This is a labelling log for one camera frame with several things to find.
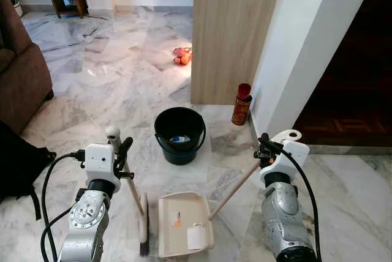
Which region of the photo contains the red net bag of oranges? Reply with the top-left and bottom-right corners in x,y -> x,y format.
171,46 -> 193,67

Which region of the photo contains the black plastic bucket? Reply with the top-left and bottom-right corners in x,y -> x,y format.
154,107 -> 207,166

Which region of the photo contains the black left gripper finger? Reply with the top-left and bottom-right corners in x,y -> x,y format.
116,137 -> 134,166

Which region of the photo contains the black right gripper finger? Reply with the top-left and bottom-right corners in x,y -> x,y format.
257,132 -> 284,152

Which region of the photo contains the tall light wooden panel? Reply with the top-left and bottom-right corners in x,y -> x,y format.
191,0 -> 285,106

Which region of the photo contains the brown fabric sofa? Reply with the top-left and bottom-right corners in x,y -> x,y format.
0,0 -> 55,135

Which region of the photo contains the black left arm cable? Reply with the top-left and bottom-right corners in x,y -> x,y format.
40,150 -> 86,262

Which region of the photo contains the white paper tag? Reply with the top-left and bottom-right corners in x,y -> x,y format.
187,224 -> 209,250

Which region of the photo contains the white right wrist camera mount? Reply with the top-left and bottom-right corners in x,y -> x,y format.
269,130 -> 310,183

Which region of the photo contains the wooden handled cream broom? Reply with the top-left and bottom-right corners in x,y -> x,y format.
105,126 -> 151,258

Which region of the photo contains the tall red can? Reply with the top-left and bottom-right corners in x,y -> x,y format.
232,83 -> 253,126

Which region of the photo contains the cream dustpan wooden handle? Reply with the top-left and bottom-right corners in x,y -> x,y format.
158,161 -> 261,258

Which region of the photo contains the black backpack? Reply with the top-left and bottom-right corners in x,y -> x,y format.
0,121 -> 57,221

